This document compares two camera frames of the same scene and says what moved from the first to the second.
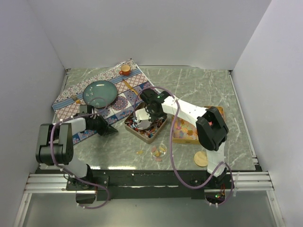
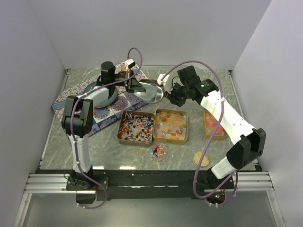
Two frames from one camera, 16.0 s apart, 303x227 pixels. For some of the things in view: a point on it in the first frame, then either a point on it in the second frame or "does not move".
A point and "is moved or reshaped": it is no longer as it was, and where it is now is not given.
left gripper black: x=106 y=129 -> x=132 y=84
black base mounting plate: x=147 y=184 does not move
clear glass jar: x=158 y=151 does not move
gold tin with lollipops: x=147 y=135 is moved or reshaped
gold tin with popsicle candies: x=184 y=132 -> x=171 y=126
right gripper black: x=148 y=109 -> x=170 y=95
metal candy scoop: x=143 y=124 is moved or reshaped
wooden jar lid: x=200 y=158 does not move
